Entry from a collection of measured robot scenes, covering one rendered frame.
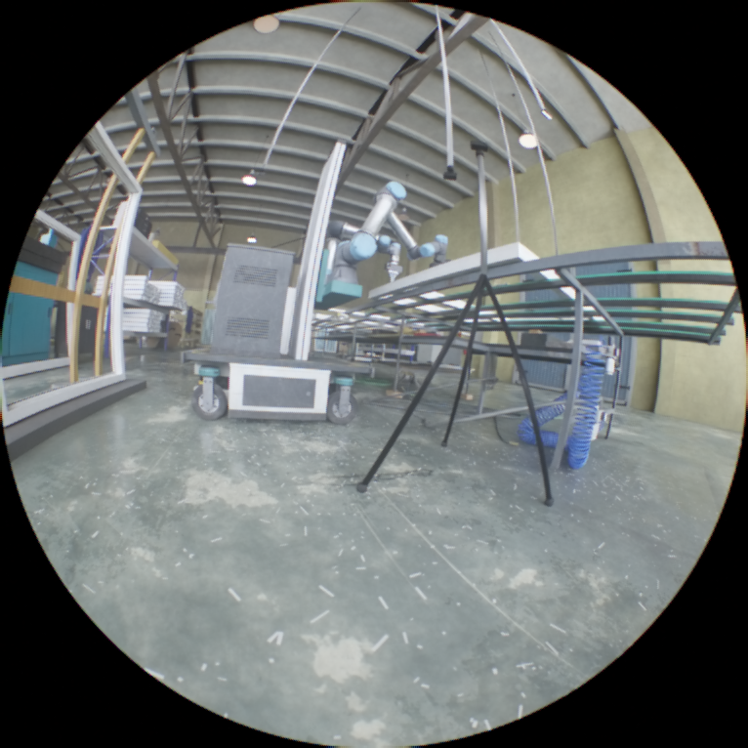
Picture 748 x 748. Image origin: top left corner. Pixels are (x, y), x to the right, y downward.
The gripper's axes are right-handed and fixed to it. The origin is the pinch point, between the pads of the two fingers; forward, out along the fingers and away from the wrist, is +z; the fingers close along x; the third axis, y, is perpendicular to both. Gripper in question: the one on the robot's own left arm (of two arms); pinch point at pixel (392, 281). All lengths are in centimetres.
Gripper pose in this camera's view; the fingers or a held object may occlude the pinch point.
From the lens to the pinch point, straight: 199.2
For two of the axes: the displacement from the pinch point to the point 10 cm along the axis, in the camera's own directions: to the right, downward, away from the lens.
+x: 9.0, 0.7, 4.4
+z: -1.2, 9.9, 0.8
